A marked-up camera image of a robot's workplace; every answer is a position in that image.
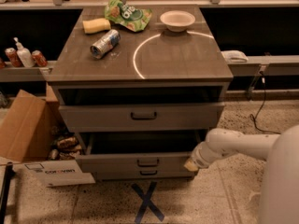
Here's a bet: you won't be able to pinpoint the grey drawer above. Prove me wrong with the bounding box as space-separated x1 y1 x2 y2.
59 103 224 133
77 130 200 175

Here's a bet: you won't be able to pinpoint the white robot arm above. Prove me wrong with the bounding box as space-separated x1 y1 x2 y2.
184 125 299 224

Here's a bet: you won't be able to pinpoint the grey top drawer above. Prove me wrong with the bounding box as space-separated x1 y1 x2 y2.
59 103 224 133

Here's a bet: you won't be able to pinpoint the grey drawer cabinet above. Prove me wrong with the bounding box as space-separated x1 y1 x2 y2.
47 6 233 180

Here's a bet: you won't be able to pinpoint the white folded cloth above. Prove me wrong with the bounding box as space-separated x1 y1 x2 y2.
221 50 249 63

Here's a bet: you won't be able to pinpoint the snack bags in box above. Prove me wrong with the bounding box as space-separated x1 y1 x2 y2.
48 136 83 161

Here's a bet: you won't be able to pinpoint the white paper bowl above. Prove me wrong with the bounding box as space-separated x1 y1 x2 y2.
160 10 195 32

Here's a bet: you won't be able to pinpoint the silver blue soda can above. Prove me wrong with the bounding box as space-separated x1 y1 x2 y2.
90 29 121 59

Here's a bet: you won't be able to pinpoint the yellow sponge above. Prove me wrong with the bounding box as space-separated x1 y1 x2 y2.
82 18 111 35

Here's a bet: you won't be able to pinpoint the cardboard box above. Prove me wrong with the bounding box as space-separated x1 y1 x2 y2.
0 90 95 187

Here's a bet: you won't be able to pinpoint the green chip bag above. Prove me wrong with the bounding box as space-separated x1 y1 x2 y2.
105 0 152 32

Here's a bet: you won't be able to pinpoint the red soda can right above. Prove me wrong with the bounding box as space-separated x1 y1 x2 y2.
32 50 48 67

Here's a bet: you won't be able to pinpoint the red soda can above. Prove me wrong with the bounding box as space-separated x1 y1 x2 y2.
5 48 22 67
32 50 48 67

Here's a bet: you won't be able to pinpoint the white pump bottle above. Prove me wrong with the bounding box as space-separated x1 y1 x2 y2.
14 37 35 67

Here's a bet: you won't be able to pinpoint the red soda can left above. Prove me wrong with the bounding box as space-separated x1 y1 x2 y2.
5 48 22 67

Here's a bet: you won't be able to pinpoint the black cable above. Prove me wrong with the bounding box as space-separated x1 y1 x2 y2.
249 72 281 135

